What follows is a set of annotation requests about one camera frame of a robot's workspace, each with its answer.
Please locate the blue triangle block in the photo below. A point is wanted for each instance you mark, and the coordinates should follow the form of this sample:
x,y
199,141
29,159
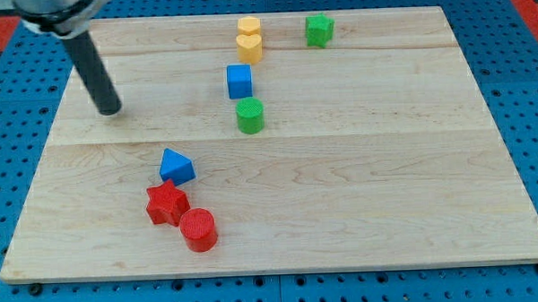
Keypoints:
x,y
176,167

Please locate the yellow heart block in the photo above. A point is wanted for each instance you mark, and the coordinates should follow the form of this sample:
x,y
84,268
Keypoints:
x,y
249,48

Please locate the green cylinder block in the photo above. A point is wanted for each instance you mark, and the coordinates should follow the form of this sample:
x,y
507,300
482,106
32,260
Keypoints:
x,y
250,115

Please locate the wooden board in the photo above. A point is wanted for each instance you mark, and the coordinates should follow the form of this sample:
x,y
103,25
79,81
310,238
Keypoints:
x,y
378,153

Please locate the red cylinder block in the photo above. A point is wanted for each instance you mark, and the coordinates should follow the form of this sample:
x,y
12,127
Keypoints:
x,y
198,228

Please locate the yellow hexagon block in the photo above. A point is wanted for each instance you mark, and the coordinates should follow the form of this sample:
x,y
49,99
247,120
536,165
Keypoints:
x,y
249,25

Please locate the green star block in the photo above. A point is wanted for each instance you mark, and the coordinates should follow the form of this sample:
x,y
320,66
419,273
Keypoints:
x,y
319,30

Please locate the blue cube block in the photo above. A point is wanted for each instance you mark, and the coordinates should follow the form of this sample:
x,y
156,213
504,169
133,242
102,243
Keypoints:
x,y
239,81

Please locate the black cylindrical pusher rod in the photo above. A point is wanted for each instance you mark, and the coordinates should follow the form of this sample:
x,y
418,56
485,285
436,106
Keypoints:
x,y
93,73

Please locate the red star block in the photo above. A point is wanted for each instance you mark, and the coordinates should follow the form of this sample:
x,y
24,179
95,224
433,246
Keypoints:
x,y
166,204

